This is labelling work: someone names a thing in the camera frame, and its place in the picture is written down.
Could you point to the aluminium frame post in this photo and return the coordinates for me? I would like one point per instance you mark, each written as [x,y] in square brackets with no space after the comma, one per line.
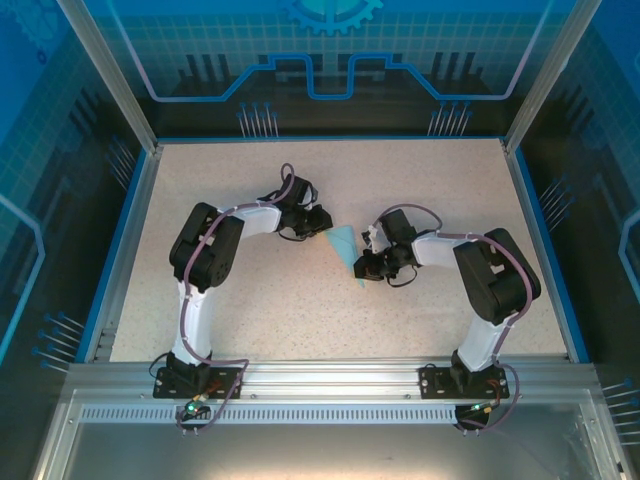
[117,75]
[542,75]

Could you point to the light blue paper sheet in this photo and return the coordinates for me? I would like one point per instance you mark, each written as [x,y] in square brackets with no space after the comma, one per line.
[345,240]

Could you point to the sheet metal panel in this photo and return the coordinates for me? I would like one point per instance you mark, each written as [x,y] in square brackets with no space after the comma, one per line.
[320,450]

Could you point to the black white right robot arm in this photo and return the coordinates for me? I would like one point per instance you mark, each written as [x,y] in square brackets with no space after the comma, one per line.
[500,280]

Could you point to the small connector with green light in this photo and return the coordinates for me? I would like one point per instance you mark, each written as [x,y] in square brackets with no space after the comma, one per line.
[192,409]
[482,407]

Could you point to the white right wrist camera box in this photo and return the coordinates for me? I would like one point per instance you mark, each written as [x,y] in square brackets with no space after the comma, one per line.
[372,239]

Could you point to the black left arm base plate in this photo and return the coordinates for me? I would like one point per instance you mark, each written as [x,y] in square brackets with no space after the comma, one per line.
[167,391]

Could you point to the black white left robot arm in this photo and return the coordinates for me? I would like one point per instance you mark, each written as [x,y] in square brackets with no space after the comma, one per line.
[205,245]

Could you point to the aluminium mounting rail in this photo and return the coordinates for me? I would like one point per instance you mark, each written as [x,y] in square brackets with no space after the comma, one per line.
[325,377]

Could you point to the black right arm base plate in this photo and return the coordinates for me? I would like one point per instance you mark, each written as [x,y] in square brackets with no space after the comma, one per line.
[432,392]

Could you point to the aluminium blue table side rail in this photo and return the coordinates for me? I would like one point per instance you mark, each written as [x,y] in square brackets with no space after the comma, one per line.
[546,250]
[125,250]

